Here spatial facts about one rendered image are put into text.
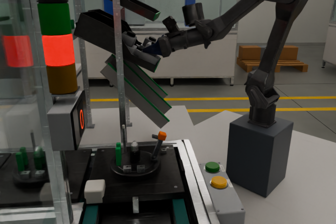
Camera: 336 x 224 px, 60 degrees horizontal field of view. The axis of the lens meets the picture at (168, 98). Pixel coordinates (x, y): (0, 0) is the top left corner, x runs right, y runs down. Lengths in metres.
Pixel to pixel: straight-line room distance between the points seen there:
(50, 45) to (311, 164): 0.95
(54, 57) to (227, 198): 0.50
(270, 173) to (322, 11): 9.71
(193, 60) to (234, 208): 4.10
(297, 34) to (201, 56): 5.88
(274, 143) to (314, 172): 0.30
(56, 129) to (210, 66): 4.35
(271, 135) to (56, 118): 0.57
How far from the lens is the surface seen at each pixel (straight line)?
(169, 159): 0.87
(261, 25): 9.75
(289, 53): 6.62
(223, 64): 4.82
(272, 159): 0.88
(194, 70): 4.77
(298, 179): 1.06
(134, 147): 0.80
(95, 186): 0.75
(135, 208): 0.75
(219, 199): 0.75
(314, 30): 10.45
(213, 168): 0.83
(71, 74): 0.53
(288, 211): 0.92
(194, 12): 0.96
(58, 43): 0.51
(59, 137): 0.53
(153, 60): 0.99
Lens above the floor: 1.42
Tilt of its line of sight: 19 degrees down
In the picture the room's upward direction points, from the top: straight up
